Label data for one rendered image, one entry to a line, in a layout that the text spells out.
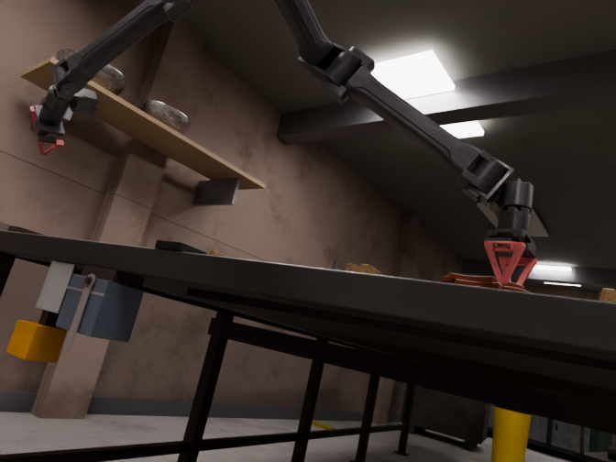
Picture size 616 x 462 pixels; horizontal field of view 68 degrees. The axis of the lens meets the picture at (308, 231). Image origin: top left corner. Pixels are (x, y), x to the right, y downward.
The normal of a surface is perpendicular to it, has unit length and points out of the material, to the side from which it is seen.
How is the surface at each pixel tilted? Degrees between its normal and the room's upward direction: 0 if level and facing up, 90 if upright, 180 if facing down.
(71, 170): 90
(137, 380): 90
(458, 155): 95
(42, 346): 90
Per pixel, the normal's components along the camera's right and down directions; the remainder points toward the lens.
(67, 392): 0.78, 0.02
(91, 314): -0.50, -0.32
